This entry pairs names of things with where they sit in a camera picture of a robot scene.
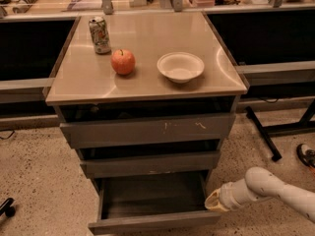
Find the black metal stand leg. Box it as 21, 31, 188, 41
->
245, 99, 315, 161

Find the red apple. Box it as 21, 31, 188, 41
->
110, 49, 136, 75

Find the crushed soda can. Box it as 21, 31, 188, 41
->
89, 16, 111, 54

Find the grey middle drawer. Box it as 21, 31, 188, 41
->
81, 150, 221, 179

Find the grey drawer cabinet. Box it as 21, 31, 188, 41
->
44, 11, 249, 189

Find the black floor cable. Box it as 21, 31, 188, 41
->
0, 130, 16, 142

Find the sneaker shoe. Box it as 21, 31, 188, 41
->
296, 144, 315, 175

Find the grey bottom drawer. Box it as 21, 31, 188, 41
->
89, 171, 221, 235

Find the black chair caster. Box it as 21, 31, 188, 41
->
0, 198, 16, 217

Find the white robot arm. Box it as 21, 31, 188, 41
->
205, 167, 315, 222

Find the white paper bowl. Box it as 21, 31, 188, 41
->
157, 52, 205, 84

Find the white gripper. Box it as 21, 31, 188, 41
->
205, 179, 263, 212

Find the grey top drawer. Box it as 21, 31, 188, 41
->
60, 113, 235, 148

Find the grey drawer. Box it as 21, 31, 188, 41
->
81, 150, 221, 179
89, 171, 221, 235
60, 113, 235, 148

